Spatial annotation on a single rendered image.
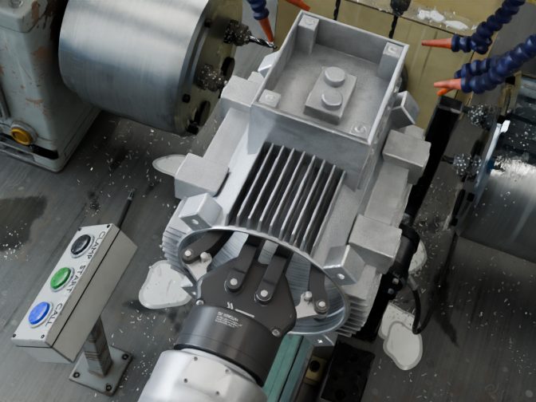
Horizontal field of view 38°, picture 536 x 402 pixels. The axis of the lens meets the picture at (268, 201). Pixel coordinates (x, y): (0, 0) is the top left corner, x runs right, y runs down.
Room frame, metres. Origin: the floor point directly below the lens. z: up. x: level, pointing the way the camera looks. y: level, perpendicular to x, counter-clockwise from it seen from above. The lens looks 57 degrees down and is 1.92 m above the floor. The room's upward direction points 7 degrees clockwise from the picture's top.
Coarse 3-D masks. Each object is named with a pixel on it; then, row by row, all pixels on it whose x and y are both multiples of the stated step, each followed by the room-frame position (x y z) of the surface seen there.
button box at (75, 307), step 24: (72, 240) 0.48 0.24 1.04; (96, 240) 0.46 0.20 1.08; (120, 240) 0.47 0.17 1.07; (72, 264) 0.43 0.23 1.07; (96, 264) 0.43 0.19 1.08; (120, 264) 0.45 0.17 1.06; (48, 288) 0.40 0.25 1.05; (72, 288) 0.39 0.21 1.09; (96, 288) 0.40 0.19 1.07; (48, 312) 0.36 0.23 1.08; (72, 312) 0.37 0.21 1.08; (96, 312) 0.38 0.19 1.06; (24, 336) 0.34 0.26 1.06; (48, 336) 0.33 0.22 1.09; (72, 336) 0.34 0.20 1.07; (48, 360) 0.32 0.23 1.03; (72, 360) 0.32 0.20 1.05
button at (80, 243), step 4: (80, 236) 0.47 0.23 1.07; (84, 236) 0.47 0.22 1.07; (88, 236) 0.47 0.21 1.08; (76, 240) 0.47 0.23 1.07; (80, 240) 0.46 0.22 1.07; (84, 240) 0.46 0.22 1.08; (88, 240) 0.46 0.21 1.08; (76, 244) 0.46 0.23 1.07; (80, 244) 0.46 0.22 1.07; (84, 244) 0.46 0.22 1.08; (88, 244) 0.46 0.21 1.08; (72, 248) 0.45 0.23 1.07; (76, 248) 0.45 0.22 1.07; (80, 248) 0.45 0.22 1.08; (84, 248) 0.45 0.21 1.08; (72, 252) 0.45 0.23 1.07; (76, 252) 0.45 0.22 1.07; (80, 252) 0.45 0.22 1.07
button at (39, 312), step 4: (40, 304) 0.37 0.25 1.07; (44, 304) 0.37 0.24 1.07; (48, 304) 0.37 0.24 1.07; (36, 308) 0.37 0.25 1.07; (40, 308) 0.37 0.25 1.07; (44, 308) 0.37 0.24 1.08; (48, 308) 0.37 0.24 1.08; (32, 312) 0.36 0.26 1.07; (36, 312) 0.36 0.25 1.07; (40, 312) 0.36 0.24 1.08; (44, 312) 0.36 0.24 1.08; (32, 316) 0.36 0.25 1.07; (36, 316) 0.36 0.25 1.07; (40, 316) 0.36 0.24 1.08; (44, 316) 0.36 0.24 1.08; (32, 320) 0.35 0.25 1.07; (36, 320) 0.35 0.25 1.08; (40, 320) 0.35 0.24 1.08; (32, 324) 0.35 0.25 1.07
